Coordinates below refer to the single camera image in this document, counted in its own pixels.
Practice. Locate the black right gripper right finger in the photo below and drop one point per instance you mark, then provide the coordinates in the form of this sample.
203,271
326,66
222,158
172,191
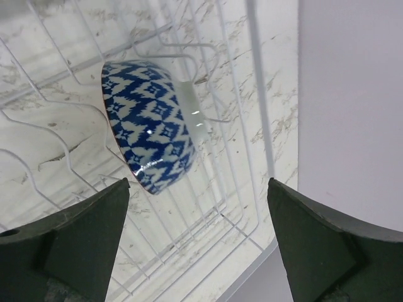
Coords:
331,256

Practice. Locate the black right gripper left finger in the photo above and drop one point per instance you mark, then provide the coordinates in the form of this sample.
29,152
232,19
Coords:
68,255

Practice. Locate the blue orange patterned bowl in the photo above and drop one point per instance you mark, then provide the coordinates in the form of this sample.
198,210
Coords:
156,120

